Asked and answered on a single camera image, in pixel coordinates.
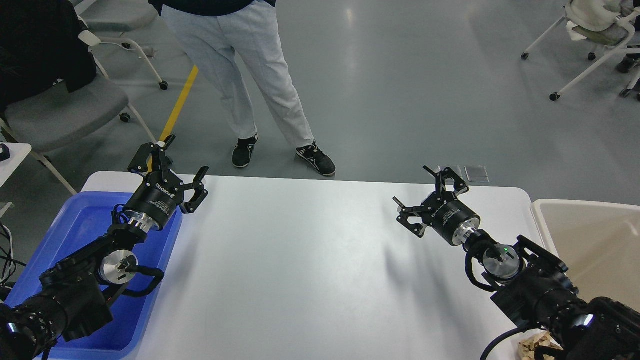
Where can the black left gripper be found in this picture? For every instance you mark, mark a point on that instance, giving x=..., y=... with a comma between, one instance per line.
x=158, y=199

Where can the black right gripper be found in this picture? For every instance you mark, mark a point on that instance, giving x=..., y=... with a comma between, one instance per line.
x=452, y=218

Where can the beige paper ball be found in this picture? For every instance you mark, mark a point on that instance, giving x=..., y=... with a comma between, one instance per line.
x=527, y=346

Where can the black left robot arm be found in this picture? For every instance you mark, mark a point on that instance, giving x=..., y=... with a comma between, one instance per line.
x=78, y=291

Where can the right floor outlet plate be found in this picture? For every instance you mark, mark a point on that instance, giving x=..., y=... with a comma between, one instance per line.
x=477, y=173

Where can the blue plastic bin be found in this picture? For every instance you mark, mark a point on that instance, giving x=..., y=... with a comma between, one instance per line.
x=85, y=217

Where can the grey office chair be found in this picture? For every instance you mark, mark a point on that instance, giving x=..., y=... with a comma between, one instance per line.
x=56, y=118

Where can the standing person in grey trousers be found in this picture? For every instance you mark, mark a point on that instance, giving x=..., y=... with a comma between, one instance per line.
x=212, y=33

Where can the beige plastic bin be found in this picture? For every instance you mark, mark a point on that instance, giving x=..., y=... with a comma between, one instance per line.
x=598, y=241

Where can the white side table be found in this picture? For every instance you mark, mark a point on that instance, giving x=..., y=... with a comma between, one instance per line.
x=12, y=155

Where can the black jacket on chair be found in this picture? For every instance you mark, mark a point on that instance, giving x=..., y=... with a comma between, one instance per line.
x=40, y=45

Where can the white chair with beige cushion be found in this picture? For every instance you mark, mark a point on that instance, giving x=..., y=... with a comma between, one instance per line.
x=609, y=24

